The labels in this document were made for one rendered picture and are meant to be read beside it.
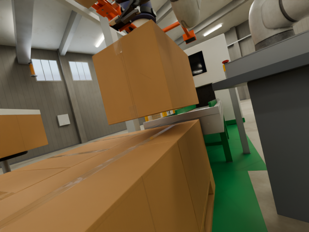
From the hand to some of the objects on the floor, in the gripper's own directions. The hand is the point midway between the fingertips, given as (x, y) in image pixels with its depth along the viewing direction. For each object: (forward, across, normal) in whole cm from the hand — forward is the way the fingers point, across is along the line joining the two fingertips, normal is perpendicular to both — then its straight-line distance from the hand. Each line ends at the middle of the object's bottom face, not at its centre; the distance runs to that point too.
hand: (112, 14), depth 70 cm
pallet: (+31, +119, -6) cm, 124 cm away
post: (-48, +120, +119) cm, 176 cm away
